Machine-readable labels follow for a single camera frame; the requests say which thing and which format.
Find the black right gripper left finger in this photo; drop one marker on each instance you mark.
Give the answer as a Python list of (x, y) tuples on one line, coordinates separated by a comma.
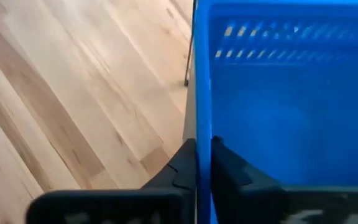
[(166, 199)]

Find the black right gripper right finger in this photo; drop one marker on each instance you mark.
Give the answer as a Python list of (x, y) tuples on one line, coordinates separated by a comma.
[(244, 193)]

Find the wooden shelf with black legs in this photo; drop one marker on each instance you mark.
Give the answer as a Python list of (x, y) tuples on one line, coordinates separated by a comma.
[(190, 109)]

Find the blue plastic basket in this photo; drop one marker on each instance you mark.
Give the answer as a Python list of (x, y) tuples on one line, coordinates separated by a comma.
[(291, 109)]

